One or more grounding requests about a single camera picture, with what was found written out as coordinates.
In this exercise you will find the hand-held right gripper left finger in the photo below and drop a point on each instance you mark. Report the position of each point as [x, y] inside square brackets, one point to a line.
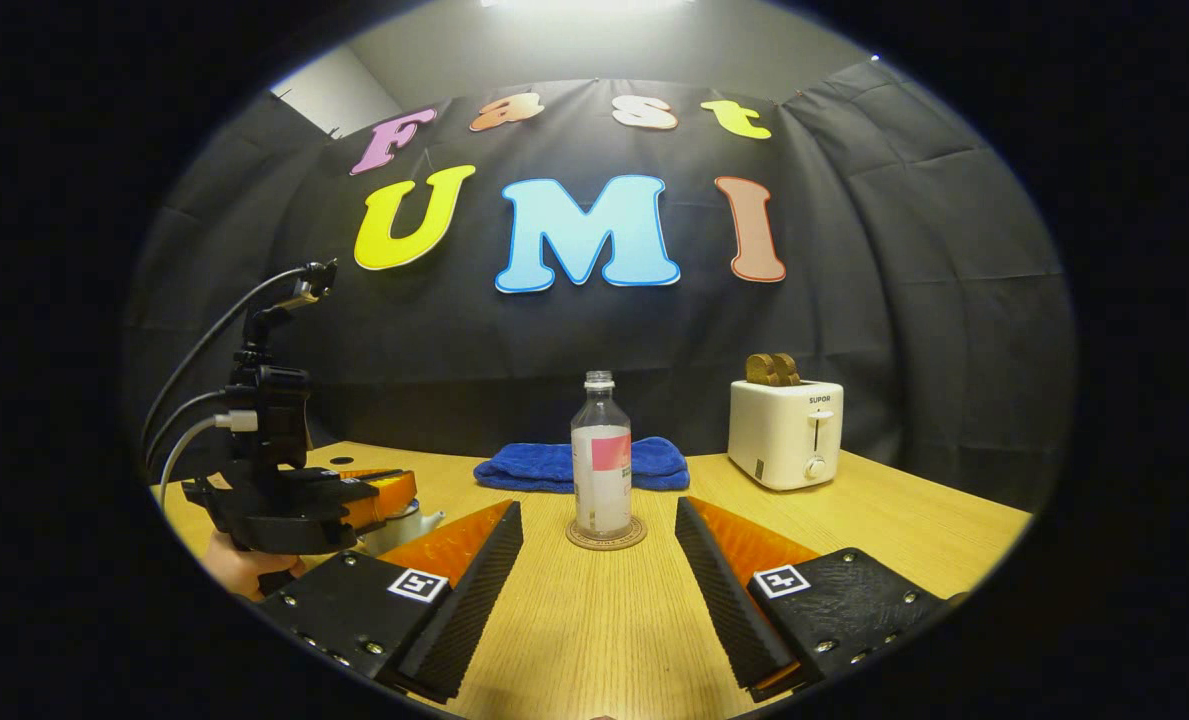
[474, 610]

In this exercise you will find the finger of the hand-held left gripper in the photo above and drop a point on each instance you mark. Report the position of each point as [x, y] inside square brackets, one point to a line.
[374, 474]
[384, 500]

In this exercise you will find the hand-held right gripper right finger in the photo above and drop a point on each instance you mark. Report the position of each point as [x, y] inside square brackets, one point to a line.
[719, 600]

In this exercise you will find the round wooden coaster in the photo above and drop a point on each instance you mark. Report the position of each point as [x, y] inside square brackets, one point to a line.
[606, 543]

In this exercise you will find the clear plastic water bottle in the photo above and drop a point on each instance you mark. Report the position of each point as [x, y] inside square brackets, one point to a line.
[601, 470]

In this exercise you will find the blue towel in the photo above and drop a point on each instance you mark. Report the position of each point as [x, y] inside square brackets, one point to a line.
[524, 468]

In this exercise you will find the white toaster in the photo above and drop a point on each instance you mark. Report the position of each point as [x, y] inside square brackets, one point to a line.
[779, 435]

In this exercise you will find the brown toast slice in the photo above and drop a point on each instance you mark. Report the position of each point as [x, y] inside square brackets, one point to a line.
[786, 372]
[760, 368]

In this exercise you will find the ceiling light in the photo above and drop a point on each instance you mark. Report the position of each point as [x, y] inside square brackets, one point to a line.
[584, 4]

